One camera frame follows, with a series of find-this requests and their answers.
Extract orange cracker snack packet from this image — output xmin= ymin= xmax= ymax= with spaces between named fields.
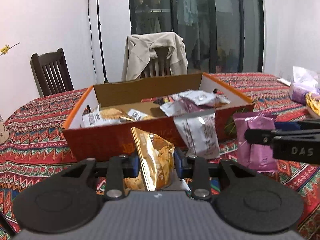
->
xmin=124 ymin=127 xmax=175 ymax=191

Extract white printed snack packet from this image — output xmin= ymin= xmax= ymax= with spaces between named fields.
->
xmin=174 ymin=110 xmax=220 ymax=160

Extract pink purple snack packet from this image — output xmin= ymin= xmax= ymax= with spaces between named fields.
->
xmin=233 ymin=112 xmax=278 ymax=172

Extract bowl of yellow chips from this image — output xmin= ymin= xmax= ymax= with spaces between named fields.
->
xmin=305 ymin=92 xmax=320 ymax=119

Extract purple tissue pack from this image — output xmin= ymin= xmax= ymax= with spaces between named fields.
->
xmin=289 ymin=66 xmax=319 ymax=105

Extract orange cardboard snack box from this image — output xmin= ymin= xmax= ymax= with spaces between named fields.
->
xmin=62 ymin=73 xmax=255 ymax=161

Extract gold cookie packet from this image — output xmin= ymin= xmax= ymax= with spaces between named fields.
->
xmin=81 ymin=108 xmax=134 ymax=128

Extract chair with beige jacket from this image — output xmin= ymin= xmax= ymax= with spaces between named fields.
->
xmin=140 ymin=47 xmax=171 ymax=79

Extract studio light on stand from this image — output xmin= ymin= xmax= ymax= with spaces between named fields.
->
xmin=87 ymin=0 xmax=109 ymax=83

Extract red patterned tablecloth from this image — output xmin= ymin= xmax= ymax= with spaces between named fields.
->
xmin=1 ymin=73 xmax=319 ymax=239

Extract beige jacket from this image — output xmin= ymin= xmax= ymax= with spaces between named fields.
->
xmin=121 ymin=31 xmax=188 ymax=81

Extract black framed glass door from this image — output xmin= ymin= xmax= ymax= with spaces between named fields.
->
xmin=129 ymin=0 xmax=264 ymax=73

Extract dark wooden chair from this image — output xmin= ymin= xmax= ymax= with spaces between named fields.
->
xmin=30 ymin=48 xmax=74 ymax=96

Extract floral ceramic vase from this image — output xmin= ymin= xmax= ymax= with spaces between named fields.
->
xmin=0 ymin=116 xmax=9 ymax=145

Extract yellow flower branches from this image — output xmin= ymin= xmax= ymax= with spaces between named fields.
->
xmin=0 ymin=42 xmax=20 ymax=57

